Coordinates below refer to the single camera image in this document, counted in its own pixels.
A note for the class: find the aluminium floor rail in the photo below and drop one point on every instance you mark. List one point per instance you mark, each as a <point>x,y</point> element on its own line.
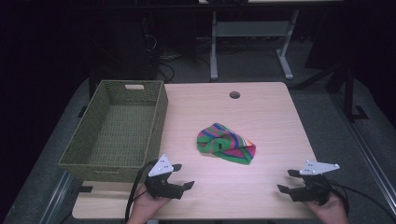
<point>57,199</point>
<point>370,155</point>

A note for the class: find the person's right hand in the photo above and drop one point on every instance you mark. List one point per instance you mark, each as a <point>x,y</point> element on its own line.
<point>331,213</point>

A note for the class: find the person's left hand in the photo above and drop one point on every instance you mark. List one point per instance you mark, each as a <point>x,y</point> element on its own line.
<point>144,208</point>

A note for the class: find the black metal stand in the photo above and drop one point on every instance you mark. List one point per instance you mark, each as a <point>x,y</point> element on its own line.
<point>349,93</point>

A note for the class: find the black table bracket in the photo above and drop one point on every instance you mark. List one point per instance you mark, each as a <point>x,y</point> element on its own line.
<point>85,189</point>

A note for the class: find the green woven basket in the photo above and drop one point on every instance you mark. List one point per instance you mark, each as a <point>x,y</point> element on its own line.
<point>121,133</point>

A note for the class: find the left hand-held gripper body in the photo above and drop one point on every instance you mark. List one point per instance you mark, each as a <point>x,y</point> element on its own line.
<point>162,188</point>

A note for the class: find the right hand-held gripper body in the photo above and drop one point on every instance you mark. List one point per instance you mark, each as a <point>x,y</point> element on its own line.
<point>314,193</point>

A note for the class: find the striped knitted pet sweater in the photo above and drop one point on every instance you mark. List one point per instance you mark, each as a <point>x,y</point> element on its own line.
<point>227,144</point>

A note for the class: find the grey metal desk frame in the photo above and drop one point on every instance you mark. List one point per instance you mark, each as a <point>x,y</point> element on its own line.
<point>249,29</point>

